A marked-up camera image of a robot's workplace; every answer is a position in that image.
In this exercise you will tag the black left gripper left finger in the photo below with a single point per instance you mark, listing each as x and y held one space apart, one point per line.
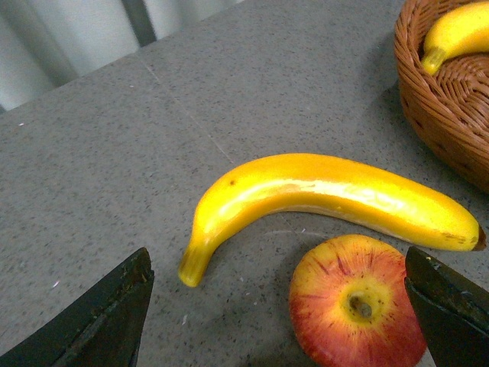
103 327

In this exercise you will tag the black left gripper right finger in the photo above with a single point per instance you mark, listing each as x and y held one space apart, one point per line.
451 310

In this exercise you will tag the red yellow apple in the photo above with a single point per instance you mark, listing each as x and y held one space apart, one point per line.
349 307

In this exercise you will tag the near yellow banana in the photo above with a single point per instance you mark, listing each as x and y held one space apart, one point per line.
329 186

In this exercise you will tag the right brown wicker basket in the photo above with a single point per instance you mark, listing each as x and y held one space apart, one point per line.
449 110

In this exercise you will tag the yellow banana in basket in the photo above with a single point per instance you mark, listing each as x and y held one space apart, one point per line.
461 31

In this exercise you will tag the white pleated curtain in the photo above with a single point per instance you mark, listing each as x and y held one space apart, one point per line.
46 44

